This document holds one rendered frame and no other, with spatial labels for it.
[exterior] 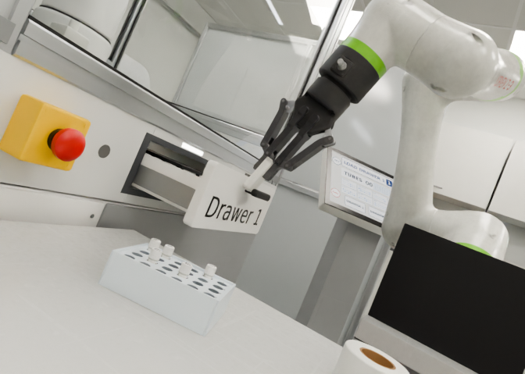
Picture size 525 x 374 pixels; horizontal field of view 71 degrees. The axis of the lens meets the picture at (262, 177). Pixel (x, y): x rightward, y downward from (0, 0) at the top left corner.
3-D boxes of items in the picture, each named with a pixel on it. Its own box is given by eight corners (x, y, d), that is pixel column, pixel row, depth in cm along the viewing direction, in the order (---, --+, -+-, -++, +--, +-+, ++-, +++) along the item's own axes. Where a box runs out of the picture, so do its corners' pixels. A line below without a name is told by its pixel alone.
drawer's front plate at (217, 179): (257, 234, 84) (276, 190, 84) (190, 227, 57) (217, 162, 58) (251, 231, 85) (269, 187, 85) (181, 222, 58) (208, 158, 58)
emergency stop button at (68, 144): (80, 166, 45) (94, 137, 45) (52, 158, 42) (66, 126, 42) (65, 158, 46) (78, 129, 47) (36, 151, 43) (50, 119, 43)
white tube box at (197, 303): (223, 313, 44) (236, 283, 45) (204, 337, 36) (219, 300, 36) (135, 270, 46) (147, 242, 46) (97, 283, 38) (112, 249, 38)
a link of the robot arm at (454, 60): (449, 82, 87) (483, 37, 81) (494, 109, 82) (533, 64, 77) (394, 73, 59) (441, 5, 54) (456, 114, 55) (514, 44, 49)
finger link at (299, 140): (318, 119, 67) (323, 123, 67) (278, 166, 68) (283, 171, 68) (312, 112, 64) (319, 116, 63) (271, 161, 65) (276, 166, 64)
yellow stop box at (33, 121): (74, 174, 48) (97, 123, 48) (21, 162, 41) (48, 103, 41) (49, 162, 50) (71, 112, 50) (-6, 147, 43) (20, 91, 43)
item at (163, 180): (250, 224, 83) (261, 199, 83) (190, 215, 60) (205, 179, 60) (125, 165, 99) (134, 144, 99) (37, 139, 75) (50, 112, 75)
